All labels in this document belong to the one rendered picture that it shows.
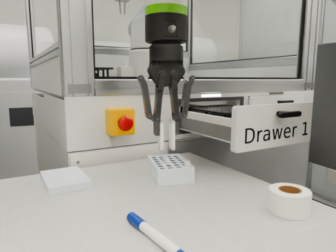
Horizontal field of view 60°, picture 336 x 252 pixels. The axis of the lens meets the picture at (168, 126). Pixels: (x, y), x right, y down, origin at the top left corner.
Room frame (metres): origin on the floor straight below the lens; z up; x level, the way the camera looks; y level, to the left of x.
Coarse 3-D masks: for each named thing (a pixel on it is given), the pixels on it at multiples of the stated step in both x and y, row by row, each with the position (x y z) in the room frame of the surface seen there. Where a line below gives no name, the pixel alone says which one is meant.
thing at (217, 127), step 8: (192, 112) 0.85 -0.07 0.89; (200, 112) 1.04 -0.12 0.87; (208, 112) 1.06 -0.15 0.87; (184, 120) 0.88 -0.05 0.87; (192, 120) 0.84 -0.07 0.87; (200, 120) 0.81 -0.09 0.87; (208, 120) 0.78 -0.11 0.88; (216, 120) 0.75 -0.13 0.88; (224, 120) 0.72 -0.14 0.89; (184, 128) 0.88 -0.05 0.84; (192, 128) 0.84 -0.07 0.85; (200, 128) 0.81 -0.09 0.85; (208, 128) 0.78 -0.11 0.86; (216, 128) 0.75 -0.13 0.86; (224, 128) 0.72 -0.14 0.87; (208, 136) 0.78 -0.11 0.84; (216, 136) 0.74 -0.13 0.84; (224, 136) 0.72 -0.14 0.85
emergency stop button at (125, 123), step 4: (124, 116) 0.75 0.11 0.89; (128, 116) 0.76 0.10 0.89; (120, 120) 0.74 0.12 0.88; (124, 120) 0.75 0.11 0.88; (128, 120) 0.75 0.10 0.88; (132, 120) 0.76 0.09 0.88; (120, 124) 0.74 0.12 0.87; (124, 124) 0.74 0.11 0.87; (128, 124) 0.75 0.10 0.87; (132, 124) 0.76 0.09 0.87; (120, 128) 0.75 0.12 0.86; (124, 128) 0.75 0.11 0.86; (128, 128) 0.75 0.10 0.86
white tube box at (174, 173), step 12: (156, 156) 0.72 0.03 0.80; (168, 156) 0.73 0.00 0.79; (180, 156) 0.72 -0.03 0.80; (156, 168) 0.61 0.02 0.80; (168, 168) 0.61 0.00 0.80; (180, 168) 0.61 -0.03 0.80; (192, 168) 0.62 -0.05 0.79; (156, 180) 0.61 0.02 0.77; (168, 180) 0.61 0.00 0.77; (180, 180) 0.61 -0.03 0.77; (192, 180) 0.62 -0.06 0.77
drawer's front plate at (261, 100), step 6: (252, 96) 1.05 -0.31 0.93; (258, 96) 1.06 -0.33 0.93; (264, 96) 1.07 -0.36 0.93; (270, 96) 1.09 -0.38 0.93; (276, 96) 1.11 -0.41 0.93; (282, 96) 1.12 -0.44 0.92; (288, 96) 1.14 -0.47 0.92; (294, 96) 1.16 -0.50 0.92; (300, 96) 1.17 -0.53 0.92; (252, 102) 1.04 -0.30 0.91; (258, 102) 1.06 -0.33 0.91; (264, 102) 1.07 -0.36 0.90; (270, 102) 1.09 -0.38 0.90; (276, 102) 1.11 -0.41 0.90
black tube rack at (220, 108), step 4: (220, 104) 1.04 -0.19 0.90; (224, 104) 1.05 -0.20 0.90; (188, 108) 0.93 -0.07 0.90; (192, 108) 0.91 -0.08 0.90; (196, 108) 0.90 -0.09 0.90; (200, 108) 0.90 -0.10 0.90; (204, 108) 0.90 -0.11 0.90; (208, 108) 0.90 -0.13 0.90; (212, 108) 0.90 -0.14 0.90; (216, 108) 0.90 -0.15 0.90; (220, 108) 0.90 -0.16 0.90; (224, 108) 0.90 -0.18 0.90; (228, 108) 0.90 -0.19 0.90; (212, 112) 0.83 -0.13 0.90; (216, 112) 0.81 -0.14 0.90; (220, 112) 0.80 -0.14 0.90; (224, 116) 0.91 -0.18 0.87; (228, 116) 0.93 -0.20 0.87
